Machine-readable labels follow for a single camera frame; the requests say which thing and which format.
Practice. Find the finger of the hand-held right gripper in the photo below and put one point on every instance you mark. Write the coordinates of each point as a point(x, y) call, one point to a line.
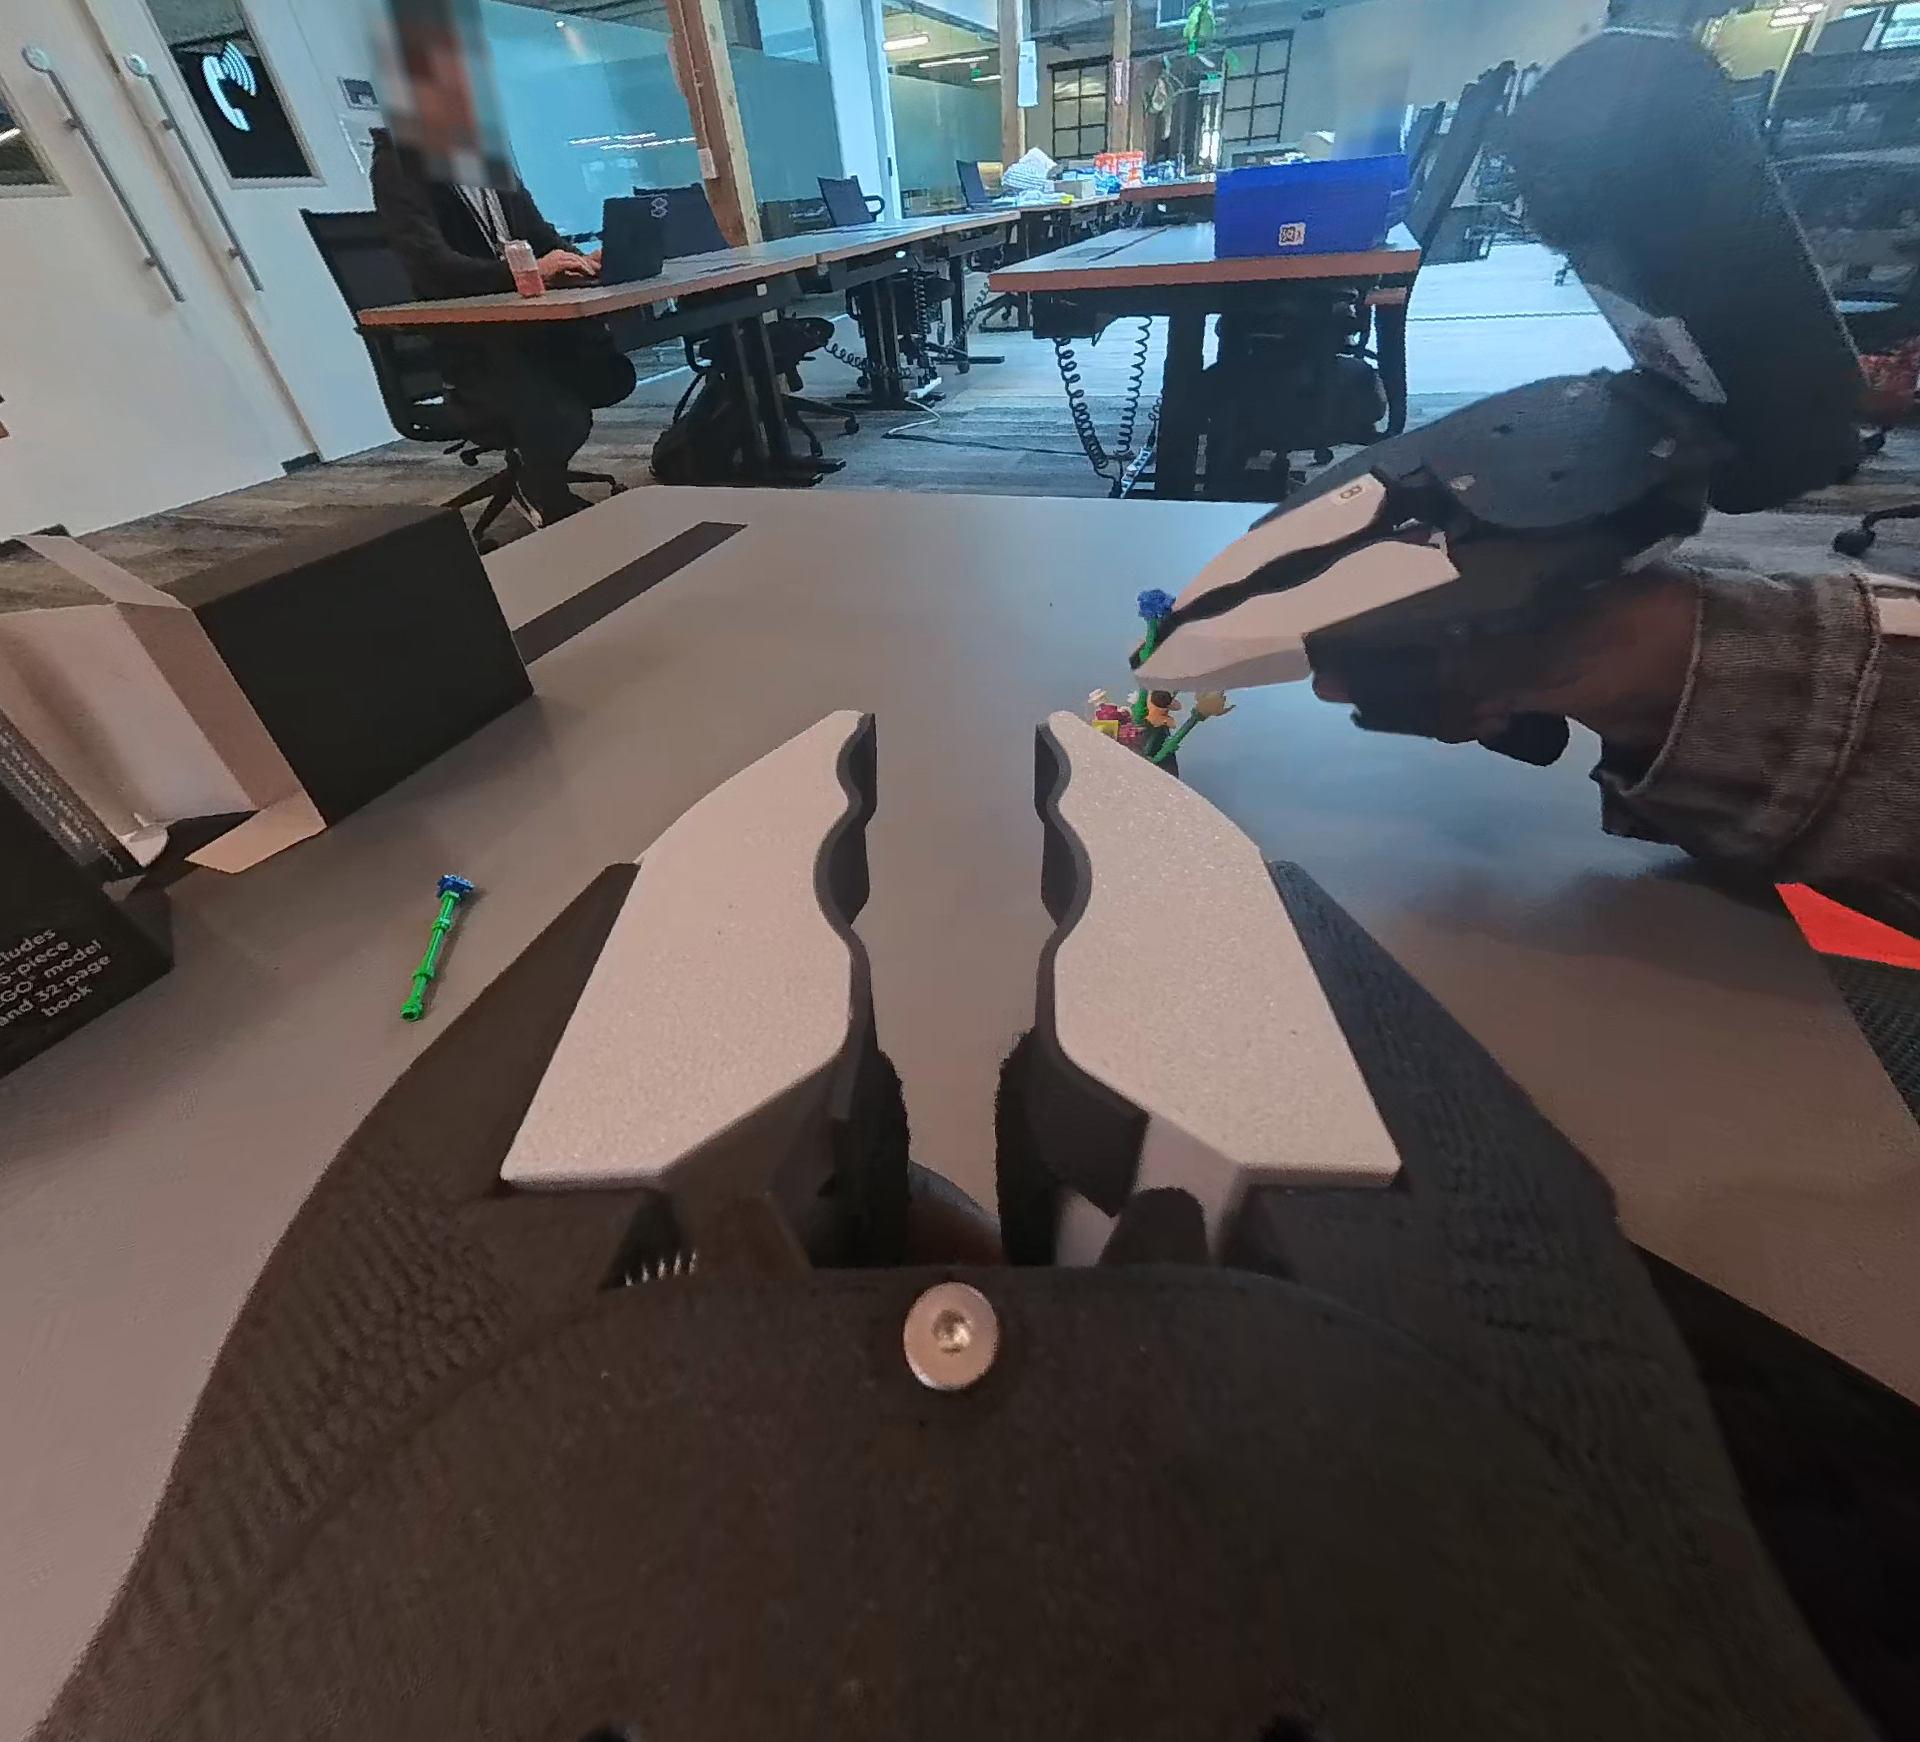
point(1247, 648)
point(1290, 526)

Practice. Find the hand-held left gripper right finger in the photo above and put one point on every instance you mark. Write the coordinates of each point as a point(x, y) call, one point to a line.
point(1199, 1003)

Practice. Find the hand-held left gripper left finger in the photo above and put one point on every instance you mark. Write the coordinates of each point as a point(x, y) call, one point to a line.
point(704, 1024)

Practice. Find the orange flower with stem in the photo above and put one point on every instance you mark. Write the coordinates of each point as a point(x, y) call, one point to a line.
point(1211, 706)

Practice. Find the blue lego flower stem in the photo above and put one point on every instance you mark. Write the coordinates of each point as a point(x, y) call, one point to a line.
point(1152, 599)
point(436, 945)

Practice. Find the pink purple lego flower spike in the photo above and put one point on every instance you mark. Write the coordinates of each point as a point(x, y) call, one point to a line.
point(1110, 717)

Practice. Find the person's right forearm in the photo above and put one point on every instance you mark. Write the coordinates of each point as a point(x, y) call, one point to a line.
point(1768, 725)

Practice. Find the black lego set box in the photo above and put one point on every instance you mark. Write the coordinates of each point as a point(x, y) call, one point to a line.
point(59, 959)

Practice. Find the person's left hand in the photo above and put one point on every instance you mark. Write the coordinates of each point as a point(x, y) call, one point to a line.
point(955, 1230)

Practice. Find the black office chair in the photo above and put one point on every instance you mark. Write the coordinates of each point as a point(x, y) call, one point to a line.
point(1296, 380)
point(750, 404)
point(356, 271)

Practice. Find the blue panel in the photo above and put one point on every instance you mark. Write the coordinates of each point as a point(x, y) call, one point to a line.
point(1310, 207)

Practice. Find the open black carton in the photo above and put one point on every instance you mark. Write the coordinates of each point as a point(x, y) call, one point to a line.
point(360, 659)

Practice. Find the green hanging decoration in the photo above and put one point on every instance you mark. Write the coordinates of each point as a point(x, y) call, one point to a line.
point(1199, 13)

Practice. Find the orange red cloth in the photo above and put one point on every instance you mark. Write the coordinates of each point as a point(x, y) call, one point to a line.
point(1855, 929)

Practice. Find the black laptop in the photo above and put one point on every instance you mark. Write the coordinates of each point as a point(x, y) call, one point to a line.
point(635, 237)

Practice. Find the black padded cushion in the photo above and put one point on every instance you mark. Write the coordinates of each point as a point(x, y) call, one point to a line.
point(1799, 1548)

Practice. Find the black phone pictogram sign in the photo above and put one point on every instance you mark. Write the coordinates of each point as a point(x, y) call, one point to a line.
point(224, 87)

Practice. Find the wooden post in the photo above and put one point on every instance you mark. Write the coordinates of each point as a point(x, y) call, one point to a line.
point(697, 35)

